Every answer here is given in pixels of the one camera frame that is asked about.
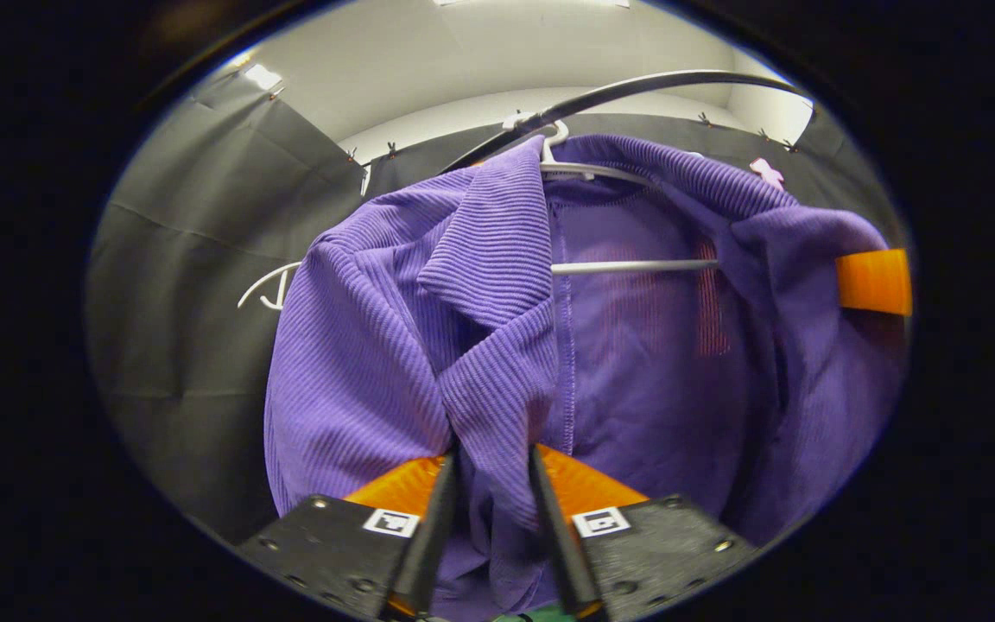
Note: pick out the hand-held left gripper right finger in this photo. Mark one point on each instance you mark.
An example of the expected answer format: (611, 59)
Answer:
(558, 544)

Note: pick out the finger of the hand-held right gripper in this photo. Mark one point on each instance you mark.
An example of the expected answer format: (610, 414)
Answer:
(876, 281)

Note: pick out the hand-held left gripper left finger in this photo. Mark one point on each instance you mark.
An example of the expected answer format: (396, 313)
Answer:
(433, 536)

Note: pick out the white clothes hanger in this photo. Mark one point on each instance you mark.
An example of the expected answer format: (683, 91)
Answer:
(266, 278)
(636, 266)

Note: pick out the black clothes rack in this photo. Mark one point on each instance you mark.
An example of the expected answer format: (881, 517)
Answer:
(636, 84)

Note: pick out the black backdrop cloth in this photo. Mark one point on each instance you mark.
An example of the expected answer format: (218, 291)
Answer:
(186, 285)

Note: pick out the small ceiling light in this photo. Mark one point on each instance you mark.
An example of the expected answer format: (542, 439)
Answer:
(263, 76)

